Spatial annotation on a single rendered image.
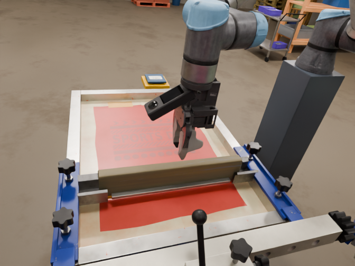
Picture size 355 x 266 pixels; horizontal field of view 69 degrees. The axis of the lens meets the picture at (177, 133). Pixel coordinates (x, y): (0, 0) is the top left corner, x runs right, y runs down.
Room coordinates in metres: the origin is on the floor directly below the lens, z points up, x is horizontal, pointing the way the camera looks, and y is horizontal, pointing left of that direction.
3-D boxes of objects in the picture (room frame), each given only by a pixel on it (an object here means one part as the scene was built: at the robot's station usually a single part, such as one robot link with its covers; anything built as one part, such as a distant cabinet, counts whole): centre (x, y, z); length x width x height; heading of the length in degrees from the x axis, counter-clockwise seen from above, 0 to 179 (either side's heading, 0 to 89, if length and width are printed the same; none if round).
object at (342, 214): (0.43, -0.43, 1.02); 0.07 x 0.06 x 0.07; 21
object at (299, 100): (1.10, -0.53, 0.60); 0.18 x 0.18 x 1.20; 22
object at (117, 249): (0.72, 0.07, 0.97); 0.79 x 0.58 x 0.04; 21
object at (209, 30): (0.54, -0.03, 1.41); 0.09 x 0.08 x 0.11; 128
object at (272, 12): (5.43, -1.55, 0.45); 0.96 x 0.57 x 0.90; 22
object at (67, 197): (0.40, 0.24, 0.98); 0.30 x 0.05 x 0.07; 21
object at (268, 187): (0.60, -0.28, 0.98); 0.30 x 0.05 x 0.07; 21
